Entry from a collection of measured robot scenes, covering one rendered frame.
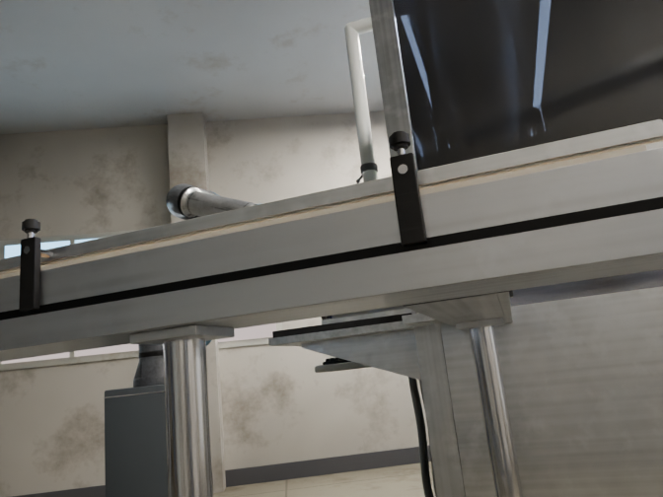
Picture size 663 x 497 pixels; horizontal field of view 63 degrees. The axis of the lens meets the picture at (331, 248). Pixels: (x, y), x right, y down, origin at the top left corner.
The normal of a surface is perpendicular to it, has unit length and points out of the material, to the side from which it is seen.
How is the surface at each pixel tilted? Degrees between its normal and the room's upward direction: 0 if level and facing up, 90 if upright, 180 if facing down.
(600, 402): 90
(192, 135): 90
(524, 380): 90
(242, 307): 90
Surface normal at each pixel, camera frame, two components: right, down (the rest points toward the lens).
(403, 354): -0.32, -0.18
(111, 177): 0.07, -0.23
